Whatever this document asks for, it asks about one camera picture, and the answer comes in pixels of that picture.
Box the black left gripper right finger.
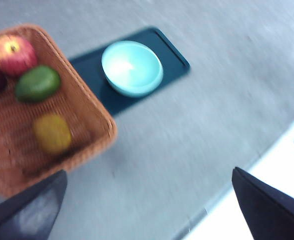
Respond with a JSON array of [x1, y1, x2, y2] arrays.
[[232, 166, 294, 240]]

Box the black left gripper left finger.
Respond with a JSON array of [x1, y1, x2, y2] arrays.
[[0, 169, 68, 240]]

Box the yellow-orange kiwifruit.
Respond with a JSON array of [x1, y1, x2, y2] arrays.
[[33, 114, 72, 155]]

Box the teal ribbed bowl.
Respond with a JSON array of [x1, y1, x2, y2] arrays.
[[101, 40, 164, 98]]

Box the brown wicker basket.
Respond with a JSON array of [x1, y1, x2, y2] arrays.
[[0, 23, 119, 198]]

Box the green avocado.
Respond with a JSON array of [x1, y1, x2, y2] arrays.
[[14, 65, 61, 103]]

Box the red apple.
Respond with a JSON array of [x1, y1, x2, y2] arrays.
[[0, 34, 38, 77]]

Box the dark rectangular tray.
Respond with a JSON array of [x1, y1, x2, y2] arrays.
[[68, 26, 191, 117]]

